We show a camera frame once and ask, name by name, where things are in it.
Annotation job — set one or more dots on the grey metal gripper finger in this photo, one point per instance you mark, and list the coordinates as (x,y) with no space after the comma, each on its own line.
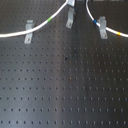
(71,2)

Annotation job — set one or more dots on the middle grey cable clip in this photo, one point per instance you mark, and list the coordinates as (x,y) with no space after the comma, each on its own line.
(70,19)

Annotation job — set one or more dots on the right grey cable clip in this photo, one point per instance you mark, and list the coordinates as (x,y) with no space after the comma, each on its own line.
(102,29)

